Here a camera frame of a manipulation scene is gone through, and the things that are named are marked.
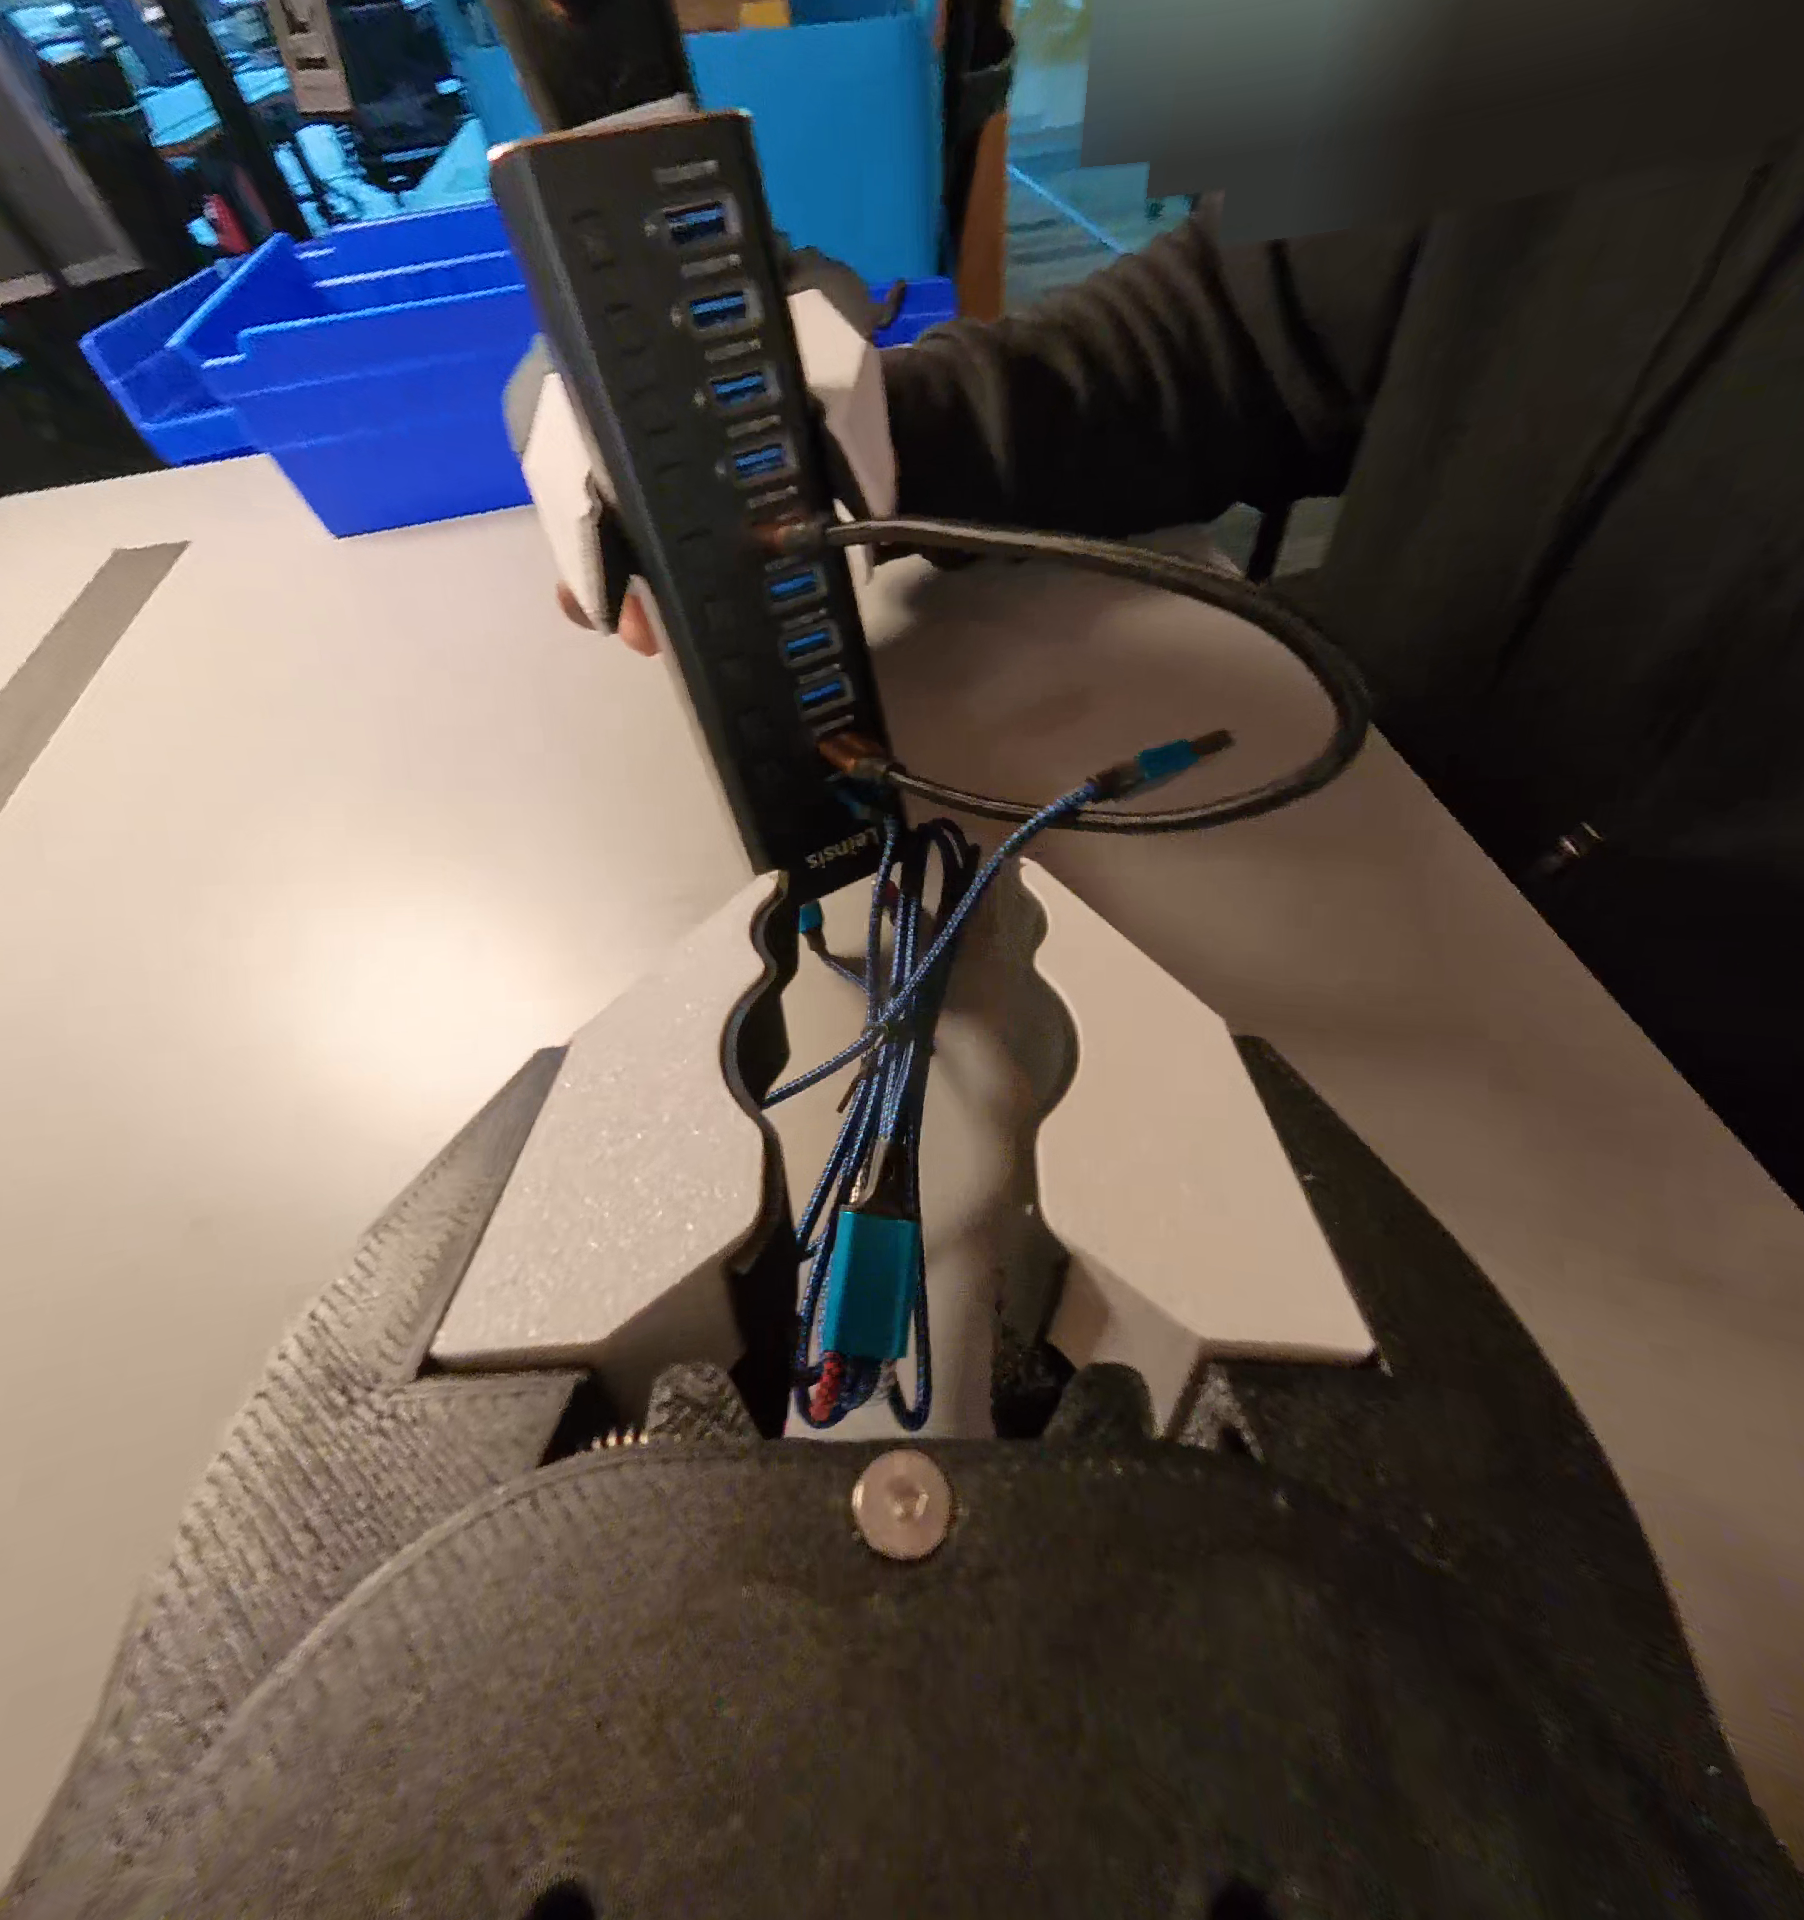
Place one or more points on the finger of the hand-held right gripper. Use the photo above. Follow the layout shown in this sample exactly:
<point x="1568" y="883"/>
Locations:
<point x="850" y="406"/>
<point x="571" y="496"/>

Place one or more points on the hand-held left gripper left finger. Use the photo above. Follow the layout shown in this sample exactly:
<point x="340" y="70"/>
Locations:
<point x="617" y="1186"/>

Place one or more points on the person's right forearm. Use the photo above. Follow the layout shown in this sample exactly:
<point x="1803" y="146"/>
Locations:
<point x="1112" y="392"/>

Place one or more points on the blue plastic storage bin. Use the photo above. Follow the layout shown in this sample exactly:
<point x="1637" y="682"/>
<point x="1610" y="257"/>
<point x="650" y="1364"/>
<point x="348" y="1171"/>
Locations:
<point x="153" y="375"/>
<point x="377" y="392"/>

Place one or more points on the black usb hub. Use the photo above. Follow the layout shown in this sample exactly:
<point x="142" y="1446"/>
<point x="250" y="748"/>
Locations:
<point x="662" y="450"/>

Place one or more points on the person's right hand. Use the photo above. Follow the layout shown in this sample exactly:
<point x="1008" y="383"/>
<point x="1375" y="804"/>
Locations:
<point x="634" y="621"/>

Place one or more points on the blue partition panel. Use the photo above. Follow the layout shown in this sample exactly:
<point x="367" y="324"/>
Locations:
<point x="813" y="135"/>

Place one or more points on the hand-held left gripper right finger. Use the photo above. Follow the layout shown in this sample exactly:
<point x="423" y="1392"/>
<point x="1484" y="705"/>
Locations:
<point x="1188" y="1199"/>

